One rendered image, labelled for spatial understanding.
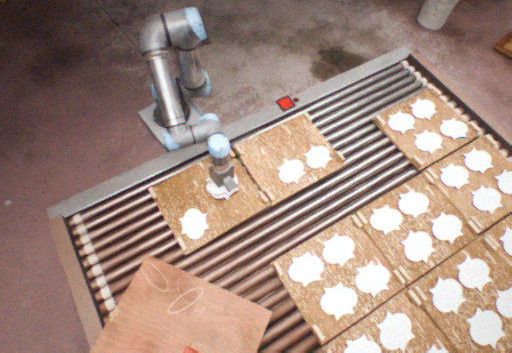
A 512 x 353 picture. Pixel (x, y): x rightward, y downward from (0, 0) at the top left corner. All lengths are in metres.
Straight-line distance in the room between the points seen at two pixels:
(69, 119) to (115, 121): 0.37
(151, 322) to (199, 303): 0.17
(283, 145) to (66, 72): 2.42
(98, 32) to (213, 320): 3.15
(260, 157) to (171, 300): 0.74
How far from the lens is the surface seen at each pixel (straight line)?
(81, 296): 1.57
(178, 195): 1.62
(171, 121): 1.37
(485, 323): 1.69
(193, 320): 1.36
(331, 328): 1.48
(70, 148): 3.13
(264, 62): 3.43
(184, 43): 1.44
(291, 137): 1.76
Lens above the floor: 2.37
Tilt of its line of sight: 60 degrees down
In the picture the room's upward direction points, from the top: 4 degrees clockwise
